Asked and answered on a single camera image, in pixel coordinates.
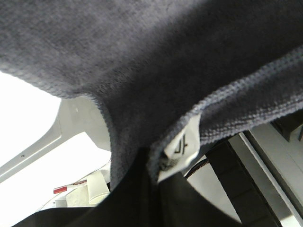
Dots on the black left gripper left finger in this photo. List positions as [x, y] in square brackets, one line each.
[132, 203]

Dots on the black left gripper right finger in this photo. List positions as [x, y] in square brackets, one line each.
[183, 206]

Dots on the dark grey towel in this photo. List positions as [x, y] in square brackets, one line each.
[150, 65]

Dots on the white towel label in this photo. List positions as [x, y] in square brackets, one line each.
[181, 151]

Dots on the white paper cup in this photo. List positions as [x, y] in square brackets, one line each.
[97, 188]

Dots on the red and white box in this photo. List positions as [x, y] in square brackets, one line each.
[70, 186]

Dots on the white robot body shell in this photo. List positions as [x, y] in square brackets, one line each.
[74, 116]

